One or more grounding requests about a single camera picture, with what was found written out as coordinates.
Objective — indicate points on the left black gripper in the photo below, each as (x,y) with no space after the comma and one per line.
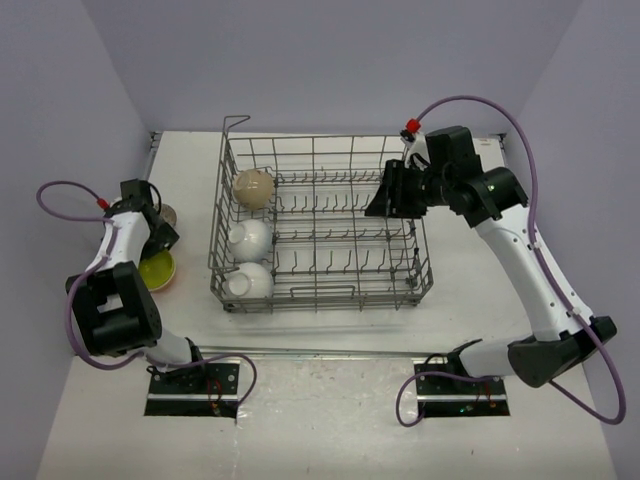
(164,238)

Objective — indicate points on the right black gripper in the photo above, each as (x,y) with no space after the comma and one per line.
(391,200)

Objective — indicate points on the brown patterned bowl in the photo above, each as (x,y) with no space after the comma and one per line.
(169,215)

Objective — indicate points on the yellow-green bowl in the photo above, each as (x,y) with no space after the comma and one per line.
(158,271)

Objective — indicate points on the orange bowl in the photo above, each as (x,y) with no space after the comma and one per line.
(165,287)

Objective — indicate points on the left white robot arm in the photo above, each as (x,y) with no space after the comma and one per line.
(112,317)

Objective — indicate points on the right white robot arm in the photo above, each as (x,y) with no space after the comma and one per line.
(442,168)

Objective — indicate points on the white bowl rear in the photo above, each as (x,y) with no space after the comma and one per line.
(249,240)

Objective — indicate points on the white bowl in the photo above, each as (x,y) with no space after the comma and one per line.
(249,240)
(249,280)

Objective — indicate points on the white bowl front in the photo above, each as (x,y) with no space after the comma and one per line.
(249,280)

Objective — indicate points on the beige ceramic bowl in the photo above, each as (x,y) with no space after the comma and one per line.
(253,188)

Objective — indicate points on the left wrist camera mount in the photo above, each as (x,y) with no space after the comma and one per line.
(107,205)

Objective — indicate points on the grey wire dish rack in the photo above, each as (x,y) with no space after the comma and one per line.
(325,253)

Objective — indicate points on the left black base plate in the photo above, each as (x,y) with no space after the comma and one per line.
(207,391)

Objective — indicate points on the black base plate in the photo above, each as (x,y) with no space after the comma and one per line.
(207,391)
(441,397)

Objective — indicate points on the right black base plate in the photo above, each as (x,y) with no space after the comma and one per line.
(441,397)

